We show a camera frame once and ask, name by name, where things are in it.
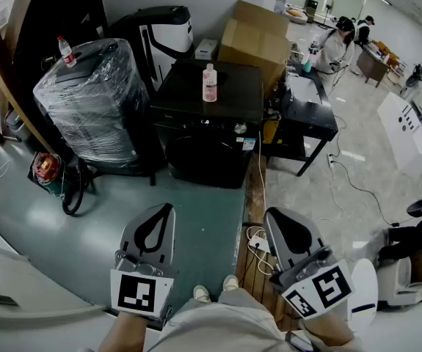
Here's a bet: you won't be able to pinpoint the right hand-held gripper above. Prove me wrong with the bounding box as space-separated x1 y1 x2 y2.
263 206 355 321

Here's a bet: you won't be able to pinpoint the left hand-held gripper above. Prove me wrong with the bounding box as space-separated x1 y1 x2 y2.
109 202 180 322

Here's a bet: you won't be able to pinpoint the black washing machine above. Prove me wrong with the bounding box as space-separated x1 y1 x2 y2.
150 59 265 190

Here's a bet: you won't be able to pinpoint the person's right forearm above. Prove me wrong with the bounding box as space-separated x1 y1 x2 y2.
301 312 355 352

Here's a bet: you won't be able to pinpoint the person's left forearm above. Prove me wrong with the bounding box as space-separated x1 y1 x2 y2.
96 312 153 352

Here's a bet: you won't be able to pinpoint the red and black vacuum cleaner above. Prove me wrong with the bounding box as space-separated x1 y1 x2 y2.
30 152 65 197

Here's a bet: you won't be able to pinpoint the white rounded device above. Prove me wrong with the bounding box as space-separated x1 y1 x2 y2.
346 258 379 331

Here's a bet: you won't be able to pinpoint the person's left shoe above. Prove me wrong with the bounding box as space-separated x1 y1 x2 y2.
192 285 211 304

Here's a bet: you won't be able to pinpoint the person's shoe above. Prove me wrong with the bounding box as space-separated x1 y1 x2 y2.
222 274 239 292
192 285 211 304

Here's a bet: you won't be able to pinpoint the white toilet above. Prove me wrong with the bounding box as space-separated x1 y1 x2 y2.
377 257 422 306

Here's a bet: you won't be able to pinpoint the white power adapter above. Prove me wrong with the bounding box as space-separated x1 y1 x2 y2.
250 235 270 252

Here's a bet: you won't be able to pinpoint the person's grey trousers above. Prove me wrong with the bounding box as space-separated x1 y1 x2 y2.
151 287 307 352

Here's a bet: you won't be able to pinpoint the person's right shoe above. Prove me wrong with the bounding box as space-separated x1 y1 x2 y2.
222 274 239 292

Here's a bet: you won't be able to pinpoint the white curved counter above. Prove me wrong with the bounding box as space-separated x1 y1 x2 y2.
0 207 112 329

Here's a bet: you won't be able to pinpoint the wooden plank platform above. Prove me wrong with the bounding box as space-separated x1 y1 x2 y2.
234 155 285 329

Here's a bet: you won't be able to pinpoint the yellow canister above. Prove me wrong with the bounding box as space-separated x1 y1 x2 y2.
262 119 280 144

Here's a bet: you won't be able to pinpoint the black table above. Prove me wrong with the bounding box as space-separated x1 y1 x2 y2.
261 62 340 177

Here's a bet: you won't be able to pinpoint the white cabinet with black marks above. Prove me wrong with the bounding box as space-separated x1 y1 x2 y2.
376 92 422 177

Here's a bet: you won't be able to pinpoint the plastic-wrapped black appliance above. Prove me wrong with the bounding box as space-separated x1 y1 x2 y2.
32 37 151 177

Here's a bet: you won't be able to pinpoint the white sheet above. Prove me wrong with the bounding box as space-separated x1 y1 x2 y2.
289 73 324 106

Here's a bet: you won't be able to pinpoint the grey bin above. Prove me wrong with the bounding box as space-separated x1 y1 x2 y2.
3 108 26 139

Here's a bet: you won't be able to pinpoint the pink shampoo bottle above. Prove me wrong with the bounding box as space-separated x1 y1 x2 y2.
202 63 219 103

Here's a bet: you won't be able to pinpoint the brown wooden desk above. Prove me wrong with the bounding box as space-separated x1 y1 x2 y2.
355 40 391 87

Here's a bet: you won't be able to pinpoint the large cardboard box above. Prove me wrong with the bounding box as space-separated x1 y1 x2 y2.
217 0 291 98

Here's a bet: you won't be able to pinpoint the red label water bottle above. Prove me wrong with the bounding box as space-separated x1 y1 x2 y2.
57 34 78 68

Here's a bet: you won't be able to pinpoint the small white box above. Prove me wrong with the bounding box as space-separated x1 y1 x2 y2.
194 38 219 61

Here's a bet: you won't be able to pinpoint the black and white appliance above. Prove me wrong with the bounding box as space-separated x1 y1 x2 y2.
107 5 195 91

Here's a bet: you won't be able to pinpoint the white adapter cable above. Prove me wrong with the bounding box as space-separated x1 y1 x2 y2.
246 225 281 276

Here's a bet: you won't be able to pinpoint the black floor cable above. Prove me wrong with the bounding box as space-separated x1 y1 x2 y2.
333 159 410 227

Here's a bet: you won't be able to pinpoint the black hose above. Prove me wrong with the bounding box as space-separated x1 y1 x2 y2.
62 158 94 216

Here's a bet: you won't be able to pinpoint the brown wooden frame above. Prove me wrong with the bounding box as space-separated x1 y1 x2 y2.
0 0 56 153

